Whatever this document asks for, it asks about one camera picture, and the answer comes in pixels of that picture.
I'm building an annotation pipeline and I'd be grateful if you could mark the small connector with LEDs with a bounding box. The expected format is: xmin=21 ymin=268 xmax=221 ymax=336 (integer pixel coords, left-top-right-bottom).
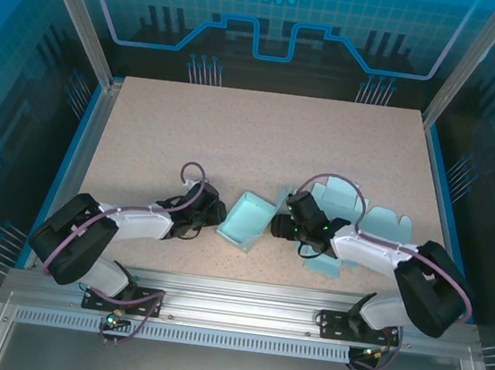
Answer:
xmin=106 ymin=310 xmax=129 ymax=329
xmin=361 ymin=343 xmax=386 ymax=360

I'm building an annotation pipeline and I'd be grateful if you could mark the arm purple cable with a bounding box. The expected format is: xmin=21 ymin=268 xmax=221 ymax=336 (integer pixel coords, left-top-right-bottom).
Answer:
xmin=33 ymin=144 xmax=210 ymax=355
xmin=270 ymin=168 xmax=488 ymax=370

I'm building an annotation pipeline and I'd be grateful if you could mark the aluminium frame post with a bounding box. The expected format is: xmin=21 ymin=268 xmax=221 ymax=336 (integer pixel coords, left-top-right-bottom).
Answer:
xmin=20 ymin=0 xmax=135 ymax=95
xmin=420 ymin=0 xmax=495 ymax=138

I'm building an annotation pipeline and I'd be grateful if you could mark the light blue paper box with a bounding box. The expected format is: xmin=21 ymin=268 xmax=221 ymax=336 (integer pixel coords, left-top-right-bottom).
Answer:
xmin=213 ymin=176 xmax=293 ymax=259
xmin=298 ymin=173 xmax=419 ymax=288

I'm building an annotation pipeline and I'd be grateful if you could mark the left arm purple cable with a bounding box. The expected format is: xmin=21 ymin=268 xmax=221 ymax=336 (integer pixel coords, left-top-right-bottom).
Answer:
xmin=33 ymin=144 xmax=210 ymax=355

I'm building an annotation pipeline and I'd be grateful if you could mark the slotted cable duct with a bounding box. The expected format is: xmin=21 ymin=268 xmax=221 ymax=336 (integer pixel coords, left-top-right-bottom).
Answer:
xmin=13 ymin=305 xmax=353 ymax=365

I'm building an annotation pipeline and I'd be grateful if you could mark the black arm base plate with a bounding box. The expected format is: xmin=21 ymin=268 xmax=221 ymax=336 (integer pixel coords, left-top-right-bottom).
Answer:
xmin=81 ymin=280 xmax=167 ymax=320
xmin=317 ymin=308 xmax=404 ymax=349

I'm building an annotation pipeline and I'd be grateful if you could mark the blue table edge strip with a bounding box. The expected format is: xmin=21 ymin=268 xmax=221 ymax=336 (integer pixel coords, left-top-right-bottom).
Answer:
xmin=13 ymin=76 xmax=112 ymax=278
xmin=401 ymin=124 xmax=495 ymax=326

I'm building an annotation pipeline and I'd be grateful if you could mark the aluminium side rail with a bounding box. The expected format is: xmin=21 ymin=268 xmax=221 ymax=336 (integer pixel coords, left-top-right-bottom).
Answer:
xmin=24 ymin=73 xmax=124 ymax=279

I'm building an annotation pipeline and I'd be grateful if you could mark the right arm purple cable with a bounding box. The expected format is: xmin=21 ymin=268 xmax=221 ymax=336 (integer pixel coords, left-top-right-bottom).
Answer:
xmin=270 ymin=168 xmax=488 ymax=370

